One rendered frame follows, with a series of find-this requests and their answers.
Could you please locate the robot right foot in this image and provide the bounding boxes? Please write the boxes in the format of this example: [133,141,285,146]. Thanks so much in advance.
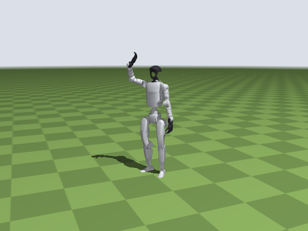
[140,166,154,172]

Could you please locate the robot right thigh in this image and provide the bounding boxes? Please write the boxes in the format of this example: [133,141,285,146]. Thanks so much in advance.
[140,116,153,149]

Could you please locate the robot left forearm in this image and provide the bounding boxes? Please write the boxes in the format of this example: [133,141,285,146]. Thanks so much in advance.
[166,101,173,122]

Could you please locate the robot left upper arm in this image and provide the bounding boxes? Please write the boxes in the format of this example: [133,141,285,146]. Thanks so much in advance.
[160,83,169,107]

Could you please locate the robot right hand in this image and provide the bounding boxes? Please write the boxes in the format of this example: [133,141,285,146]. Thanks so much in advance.
[128,52,137,68]

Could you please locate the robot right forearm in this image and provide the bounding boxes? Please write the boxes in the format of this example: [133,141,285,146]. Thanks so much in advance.
[127,63,134,77]

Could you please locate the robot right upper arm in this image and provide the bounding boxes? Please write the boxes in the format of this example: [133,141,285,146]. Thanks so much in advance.
[128,75,148,88]

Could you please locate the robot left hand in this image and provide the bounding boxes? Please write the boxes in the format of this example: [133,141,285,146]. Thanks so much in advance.
[165,118,173,133]

